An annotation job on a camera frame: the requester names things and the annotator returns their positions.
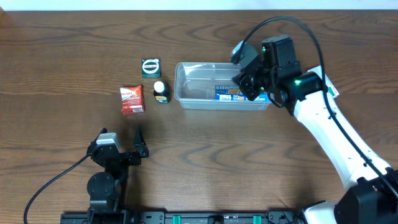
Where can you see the red white medicine box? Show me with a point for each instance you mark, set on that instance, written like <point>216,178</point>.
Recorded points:
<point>132,99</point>

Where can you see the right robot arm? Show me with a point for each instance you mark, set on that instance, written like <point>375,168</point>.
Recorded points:
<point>370,182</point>

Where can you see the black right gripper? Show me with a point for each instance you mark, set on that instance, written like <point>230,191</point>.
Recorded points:
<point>247,83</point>

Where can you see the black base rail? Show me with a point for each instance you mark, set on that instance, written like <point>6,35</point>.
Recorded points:
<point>158,217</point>

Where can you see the white green medicine box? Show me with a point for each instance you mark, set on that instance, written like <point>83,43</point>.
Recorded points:
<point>331,88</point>

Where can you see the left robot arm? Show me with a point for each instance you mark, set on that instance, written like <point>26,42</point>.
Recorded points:
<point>107,189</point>

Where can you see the dark bottle white cap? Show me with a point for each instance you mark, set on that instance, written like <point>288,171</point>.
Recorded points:
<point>161,92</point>

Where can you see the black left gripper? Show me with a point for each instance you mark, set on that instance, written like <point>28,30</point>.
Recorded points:
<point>121,156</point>

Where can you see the blue fever patch box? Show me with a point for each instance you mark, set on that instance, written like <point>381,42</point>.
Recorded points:
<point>229,93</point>

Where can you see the clear plastic container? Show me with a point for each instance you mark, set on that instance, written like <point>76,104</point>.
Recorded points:
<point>195,83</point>

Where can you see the dark green square box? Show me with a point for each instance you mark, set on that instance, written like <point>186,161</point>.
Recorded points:
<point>151,68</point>

